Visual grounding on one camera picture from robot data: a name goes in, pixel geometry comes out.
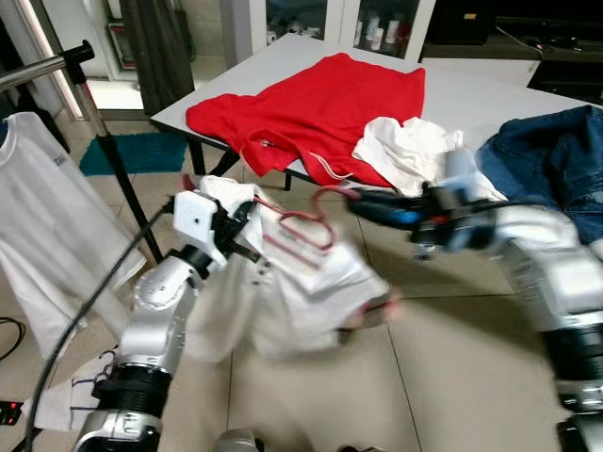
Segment black power strip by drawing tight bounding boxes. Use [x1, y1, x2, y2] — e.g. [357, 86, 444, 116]
[0, 400, 24, 427]

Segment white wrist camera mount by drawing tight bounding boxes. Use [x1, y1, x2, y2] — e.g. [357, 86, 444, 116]
[435, 146, 486, 250]
[174, 190, 248, 266]

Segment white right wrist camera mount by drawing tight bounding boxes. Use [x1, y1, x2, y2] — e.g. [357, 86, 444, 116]
[435, 146, 486, 250]

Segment red polo shirt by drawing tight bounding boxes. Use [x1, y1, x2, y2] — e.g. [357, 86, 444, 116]
[186, 52, 427, 187]

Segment chrome and black clothes rack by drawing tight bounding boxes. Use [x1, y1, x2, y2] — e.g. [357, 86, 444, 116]
[0, 40, 166, 265]

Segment white glass-door cabinet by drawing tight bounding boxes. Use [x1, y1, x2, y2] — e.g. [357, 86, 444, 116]
[221, 0, 436, 62]

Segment blue jeans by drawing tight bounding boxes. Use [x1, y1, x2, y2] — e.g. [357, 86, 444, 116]
[476, 105, 603, 246]

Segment teal rug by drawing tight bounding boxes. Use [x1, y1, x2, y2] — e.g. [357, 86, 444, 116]
[78, 132, 194, 178]

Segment tall black speaker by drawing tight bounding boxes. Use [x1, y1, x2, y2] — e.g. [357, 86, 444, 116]
[429, 0, 496, 46]

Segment white blouse with dark buttons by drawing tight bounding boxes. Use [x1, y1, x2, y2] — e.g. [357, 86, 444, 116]
[184, 174, 401, 363]

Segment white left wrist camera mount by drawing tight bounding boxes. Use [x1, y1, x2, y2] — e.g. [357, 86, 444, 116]
[174, 190, 248, 266]

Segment grey curtain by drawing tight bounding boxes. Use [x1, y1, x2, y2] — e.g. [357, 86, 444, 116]
[118, 0, 194, 116]

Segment white red wall device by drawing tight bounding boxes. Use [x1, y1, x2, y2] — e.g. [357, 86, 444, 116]
[106, 19, 135, 69]

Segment red plastic hanger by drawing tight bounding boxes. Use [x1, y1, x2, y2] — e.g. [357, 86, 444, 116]
[253, 184, 397, 319]

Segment black television stand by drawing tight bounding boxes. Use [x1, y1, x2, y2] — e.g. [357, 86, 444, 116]
[424, 0, 603, 105]

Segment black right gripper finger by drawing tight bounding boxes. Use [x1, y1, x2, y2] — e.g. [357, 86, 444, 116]
[358, 205, 417, 230]
[347, 191, 408, 214]

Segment crumpled white shirt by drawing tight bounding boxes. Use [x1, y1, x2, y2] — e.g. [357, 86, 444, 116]
[353, 116, 505, 201]

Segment white table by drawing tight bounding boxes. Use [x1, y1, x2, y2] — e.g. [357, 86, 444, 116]
[151, 35, 603, 246]

